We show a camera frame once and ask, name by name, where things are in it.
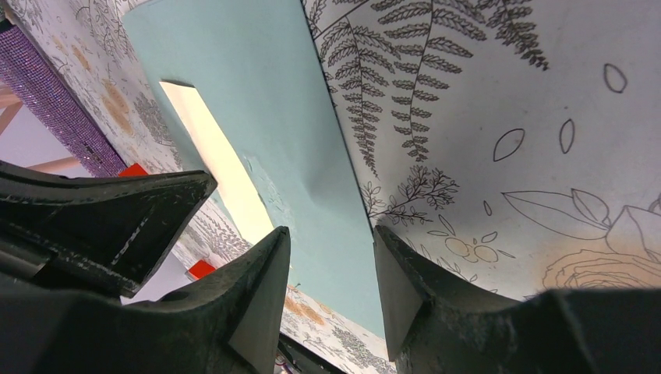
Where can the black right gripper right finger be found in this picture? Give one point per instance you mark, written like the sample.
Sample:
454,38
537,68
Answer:
436,322

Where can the purple glitter microphone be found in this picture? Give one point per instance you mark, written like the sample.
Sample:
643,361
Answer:
41,89

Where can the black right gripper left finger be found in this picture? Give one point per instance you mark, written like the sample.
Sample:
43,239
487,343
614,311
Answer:
225,322

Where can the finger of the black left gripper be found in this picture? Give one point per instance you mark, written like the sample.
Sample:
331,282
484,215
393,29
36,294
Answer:
107,235

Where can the small red cube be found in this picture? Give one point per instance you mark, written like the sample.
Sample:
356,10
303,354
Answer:
135,170

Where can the floral table mat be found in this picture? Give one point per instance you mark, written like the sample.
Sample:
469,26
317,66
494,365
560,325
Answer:
515,144

